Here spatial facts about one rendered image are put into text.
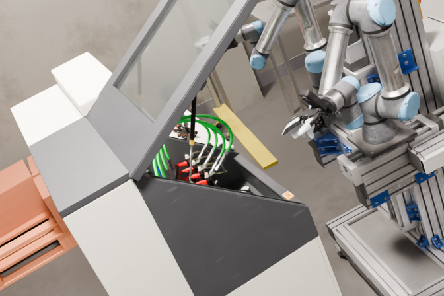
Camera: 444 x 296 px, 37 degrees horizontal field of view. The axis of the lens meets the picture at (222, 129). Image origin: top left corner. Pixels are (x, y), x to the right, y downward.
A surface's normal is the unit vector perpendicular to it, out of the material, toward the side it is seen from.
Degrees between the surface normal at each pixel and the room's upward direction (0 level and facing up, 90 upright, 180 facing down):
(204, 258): 90
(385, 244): 0
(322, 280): 90
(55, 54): 90
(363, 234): 0
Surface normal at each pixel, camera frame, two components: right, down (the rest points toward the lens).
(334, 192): -0.36, -0.82
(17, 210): 0.43, 0.28
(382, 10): 0.61, 0.02
